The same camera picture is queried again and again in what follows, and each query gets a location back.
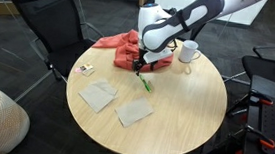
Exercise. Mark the orange cloth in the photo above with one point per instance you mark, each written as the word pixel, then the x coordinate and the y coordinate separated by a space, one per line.
pixel 126 52

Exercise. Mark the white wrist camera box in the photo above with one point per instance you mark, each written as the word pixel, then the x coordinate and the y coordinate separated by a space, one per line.
pixel 157 57

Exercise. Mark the orange black clamp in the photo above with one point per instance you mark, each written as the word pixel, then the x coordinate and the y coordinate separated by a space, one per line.
pixel 262 139
pixel 262 99

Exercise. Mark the flat brown paper napkin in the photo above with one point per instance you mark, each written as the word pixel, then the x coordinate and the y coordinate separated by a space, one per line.
pixel 134 112

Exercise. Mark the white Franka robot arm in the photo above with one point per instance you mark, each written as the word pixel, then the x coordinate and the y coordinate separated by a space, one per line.
pixel 182 20

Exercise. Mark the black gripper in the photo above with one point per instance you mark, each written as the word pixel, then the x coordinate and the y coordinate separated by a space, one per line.
pixel 140 57

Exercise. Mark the small card packets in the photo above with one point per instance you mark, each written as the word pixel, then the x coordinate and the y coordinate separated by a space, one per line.
pixel 86 69

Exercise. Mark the white ceramic mug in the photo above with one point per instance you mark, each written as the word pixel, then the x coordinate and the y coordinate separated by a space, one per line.
pixel 188 52

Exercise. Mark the black armrest office chair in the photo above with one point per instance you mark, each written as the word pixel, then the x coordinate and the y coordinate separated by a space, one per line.
pixel 268 68

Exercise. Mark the folded brown paper napkin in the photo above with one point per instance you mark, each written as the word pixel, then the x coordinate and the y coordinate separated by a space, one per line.
pixel 97 95

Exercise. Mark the green pen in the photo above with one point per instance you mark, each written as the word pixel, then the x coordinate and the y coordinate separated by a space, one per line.
pixel 146 83

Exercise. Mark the black mesh office chair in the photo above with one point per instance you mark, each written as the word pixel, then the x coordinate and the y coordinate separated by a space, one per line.
pixel 52 22

